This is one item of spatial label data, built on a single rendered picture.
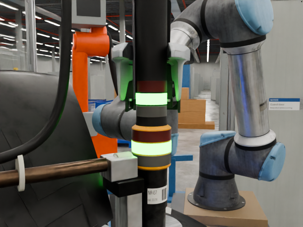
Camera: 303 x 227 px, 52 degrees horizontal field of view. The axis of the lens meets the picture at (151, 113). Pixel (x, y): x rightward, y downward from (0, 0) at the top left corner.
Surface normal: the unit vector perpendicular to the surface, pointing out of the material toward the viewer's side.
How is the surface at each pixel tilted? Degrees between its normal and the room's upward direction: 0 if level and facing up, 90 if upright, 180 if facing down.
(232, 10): 94
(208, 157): 90
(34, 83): 43
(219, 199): 72
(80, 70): 96
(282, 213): 90
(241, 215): 0
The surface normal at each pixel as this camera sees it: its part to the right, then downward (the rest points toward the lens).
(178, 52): 0.84, 0.06
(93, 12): 0.31, 0.10
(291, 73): -0.07, 0.09
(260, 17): 0.69, -0.05
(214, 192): -0.29, -0.22
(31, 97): 0.49, -0.66
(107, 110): -0.51, -0.62
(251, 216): 0.00, -1.00
